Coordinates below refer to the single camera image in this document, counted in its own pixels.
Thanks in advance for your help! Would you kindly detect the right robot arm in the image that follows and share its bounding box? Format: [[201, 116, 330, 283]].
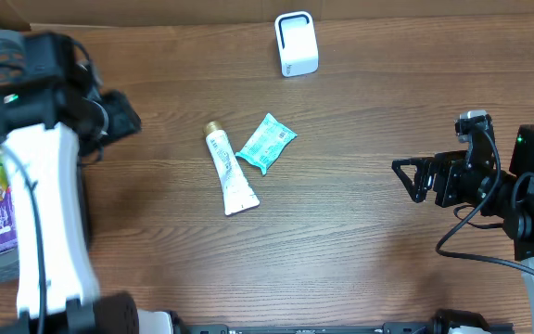
[[391, 117, 534, 332]]

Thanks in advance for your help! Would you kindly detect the teal wet wipes pack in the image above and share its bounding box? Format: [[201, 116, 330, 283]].
[[235, 113, 298, 175]]

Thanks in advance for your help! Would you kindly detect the white tube gold cap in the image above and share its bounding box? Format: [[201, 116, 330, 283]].
[[203, 121, 260, 216]]

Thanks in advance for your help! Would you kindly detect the white barcode scanner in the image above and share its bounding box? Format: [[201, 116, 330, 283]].
[[274, 11, 319, 77]]

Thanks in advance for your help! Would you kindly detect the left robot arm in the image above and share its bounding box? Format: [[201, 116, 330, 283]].
[[0, 32, 141, 333]]

